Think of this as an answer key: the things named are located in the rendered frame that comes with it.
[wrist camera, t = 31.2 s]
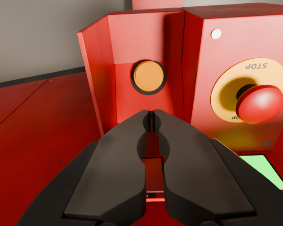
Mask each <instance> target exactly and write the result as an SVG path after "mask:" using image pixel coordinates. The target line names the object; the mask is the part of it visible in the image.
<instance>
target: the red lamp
mask: <svg viewBox="0 0 283 226"><path fill-rule="evenodd" d="M141 161H142V162H143V163H144V165H145V171H146V192H163V191H164V182H163V173H162V164H161V158H149V159H142V160H141Z"/></svg>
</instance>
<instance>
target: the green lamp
mask: <svg viewBox="0 0 283 226"><path fill-rule="evenodd" d="M240 157H241V158H242V159H244V160H245V161H246V162H247V163H249V164H250V165H251V166H252V167H254V168H255V169H256V170H258V171H259V172H260V173H261V174H263V175H264V176H265V177H267V178H268V179H269V180H270V181H271V182H272V183H273V184H274V185H275V186H277V187H278V188H279V189H280V190H282V189H283V182H282V180H281V179H280V178H279V176H278V175H277V174H276V172H275V171H274V169H273V168H272V167H271V165H270V164H269V162H268V161H267V160H266V158H265V157H264V156H240Z"/></svg>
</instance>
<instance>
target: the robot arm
mask: <svg viewBox="0 0 283 226"><path fill-rule="evenodd" d="M151 121H152V129H153V132H155V133H156V134H157V135H158V136H159V152H160V154H161V155H162V156H163V157H164V158H165V160H166V162H165V164H164V199H165V206H166V211H167V213H168V215H169V216H170V217H172V218H173V219H175V220H177V221H178V222H180V223H182V224H184V225H185V226H283V192H282V191H281V190H280V189H279V188H278V187H277V186H275V185H274V184H273V183H272V182H271V181H270V180H269V179H268V178H267V177H265V176H264V175H263V174H261V173H260V172H259V171H258V170H256V169H255V168H254V167H252V166H251V165H250V164H249V163H247V162H246V161H245V160H244V159H242V158H241V157H240V156H238V155H237V154H236V153H235V152H233V151H232V150H231V149H229V148H228V147H227V146H225V145H224V144H223V143H222V142H220V141H219V140H218V139H217V138H213V139H210V138H208V137H207V136H206V135H205V134H204V133H202V132H201V131H200V130H198V129H197V128H195V127H194V126H192V125H191V124H189V123H187V122H185V121H183V120H181V119H179V118H177V117H175V116H173V115H171V114H169V113H167V112H165V111H163V110H161V109H155V110H153V111H148V110H145V109H144V110H141V111H140V112H138V113H136V114H134V115H133V116H131V117H129V118H128V119H126V120H124V121H123V122H121V123H120V124H118V125H116V126H115V127H113V128H112V129H111V130H109V131H108V132H107V133H106V134H105V135H103V136H102V137H101V138H100V139H99V140H98V141H97V142H91V143H90V144H89V145H88V146H87V147H86V148H85V149H84V150H82V151H81V152H80V153H79V154H78V155H77V156H76V157H75V158H74V159H73V160H72V161H71V162H70V163H69V164H68V165H67V166H66V167H65V168H63V169H62V170H61V171H60V172H59V173H58V174H57V175H56V176H55V177H54V178H53V179H52V180H51V181H50V182H49V183H48V184H47V185H46V186H45V187H44V188H43V189H42V190H41V192H40V193H39V194H38V195H37V196H36V198H35V199H34V200H33V201H32V202H31V204H30V205H29V206H28V208H27V209H26V210H25V212H24V213H23V215H22V216H21V218H20V219H19V221H18V222H17V224H16V226H130V225H131V224H133V223H134V222H136V221H137V220H139V219H140V218H142V217H143V216H144V214H145V212H146V171H145V165H144V163H143V162H142V161H141V160H142V158H143V157H144V156H145V155H146V136H147V134H148V133H149V132H151Z"/></svg>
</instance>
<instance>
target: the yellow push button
mask: <svg viewBox="0 0 283 226"><path fill-rule="evenodd" d="M163 78H164V74H163V71H162V69H161V67H160V66H159V65H158V64H157V63H155V62H152V61H145V62H143V63H141V64H139V65H138V66H137V67H136V69H135V71H134V81H135V83H136V85H137V86H138V87H139V88H140V89H141V90H143V91H154V90H156V89H157V88H158V87H159V86H160V85H161V83H162V81H163Z"/></svg>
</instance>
